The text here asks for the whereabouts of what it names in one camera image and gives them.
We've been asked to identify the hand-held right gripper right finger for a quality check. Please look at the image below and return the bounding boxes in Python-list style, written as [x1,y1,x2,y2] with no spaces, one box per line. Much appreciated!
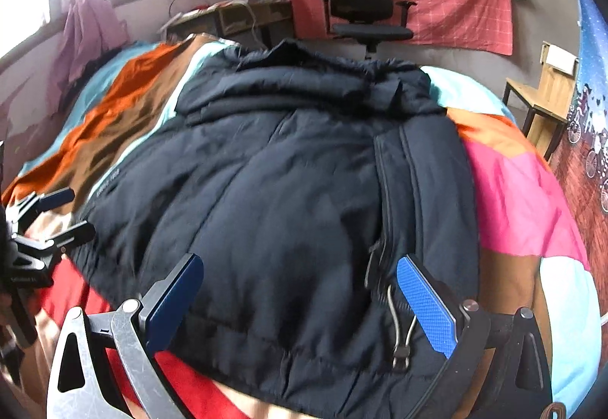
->
[396,254,567,419]

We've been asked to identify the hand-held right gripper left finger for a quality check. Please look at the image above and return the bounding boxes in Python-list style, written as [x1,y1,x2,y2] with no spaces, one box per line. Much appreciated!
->
[46,252,205,419]

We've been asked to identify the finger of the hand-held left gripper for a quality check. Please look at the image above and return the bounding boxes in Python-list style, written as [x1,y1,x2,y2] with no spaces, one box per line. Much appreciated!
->
[5,187,76,230]
[13,219,97,254]

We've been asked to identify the black padded jacket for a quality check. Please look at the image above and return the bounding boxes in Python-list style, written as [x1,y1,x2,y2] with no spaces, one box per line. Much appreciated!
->
[68,38,481,419]

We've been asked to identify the colourful patchwork blanket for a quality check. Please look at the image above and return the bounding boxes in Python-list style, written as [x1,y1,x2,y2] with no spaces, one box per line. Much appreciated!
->
[0,32,602,419]

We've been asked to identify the pink hanging cloth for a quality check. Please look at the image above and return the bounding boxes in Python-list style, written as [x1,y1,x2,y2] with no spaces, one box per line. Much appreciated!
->
[47,0,132,102]

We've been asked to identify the wooden chair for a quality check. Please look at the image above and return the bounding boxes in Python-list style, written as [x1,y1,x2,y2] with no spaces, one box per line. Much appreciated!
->
[502,41,581,161]

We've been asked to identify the wooden desk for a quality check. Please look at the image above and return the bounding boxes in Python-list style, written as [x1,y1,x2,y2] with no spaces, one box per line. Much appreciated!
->
[161,0,293,52]

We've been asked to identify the blue printed curtain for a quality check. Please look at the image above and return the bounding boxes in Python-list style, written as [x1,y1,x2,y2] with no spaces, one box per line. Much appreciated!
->
[550,0,608,268]

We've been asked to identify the white cable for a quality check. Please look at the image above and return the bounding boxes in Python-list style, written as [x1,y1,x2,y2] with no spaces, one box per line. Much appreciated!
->
[242,3,267,50]

